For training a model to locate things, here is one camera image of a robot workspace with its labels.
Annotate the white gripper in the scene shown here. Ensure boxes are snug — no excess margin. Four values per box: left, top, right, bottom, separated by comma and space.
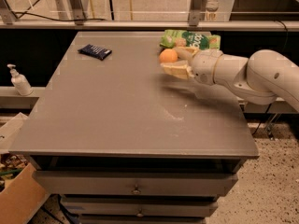
161, 47, 223, 85

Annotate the orange fruit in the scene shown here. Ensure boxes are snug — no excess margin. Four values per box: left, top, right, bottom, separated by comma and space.
159, 49, 178, 63

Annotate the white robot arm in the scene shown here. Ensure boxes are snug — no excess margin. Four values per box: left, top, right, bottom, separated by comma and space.
161, 48, 299, 111

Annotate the green rice chip bag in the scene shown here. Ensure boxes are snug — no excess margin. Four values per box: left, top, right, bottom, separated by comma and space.
160, 29, 221, 50

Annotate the dark blue snack packet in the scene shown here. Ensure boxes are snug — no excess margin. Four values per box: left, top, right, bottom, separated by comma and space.
78, 44, 112, 61

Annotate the grey drawer cabinet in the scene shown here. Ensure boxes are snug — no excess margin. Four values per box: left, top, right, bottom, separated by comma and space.
10, 32, 258, 224

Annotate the top drawer knob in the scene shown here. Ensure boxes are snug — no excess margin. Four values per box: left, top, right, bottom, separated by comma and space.
131, 186, 141, 195

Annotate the white pump bottle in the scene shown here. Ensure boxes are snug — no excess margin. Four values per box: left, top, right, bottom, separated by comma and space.
7, 64, 33, 96

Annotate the cardboard box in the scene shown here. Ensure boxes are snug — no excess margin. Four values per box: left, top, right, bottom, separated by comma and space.
0, 164, 50, 224

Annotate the black cable on rail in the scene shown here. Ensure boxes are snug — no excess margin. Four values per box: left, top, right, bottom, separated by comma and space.
12, 11, 107, 23

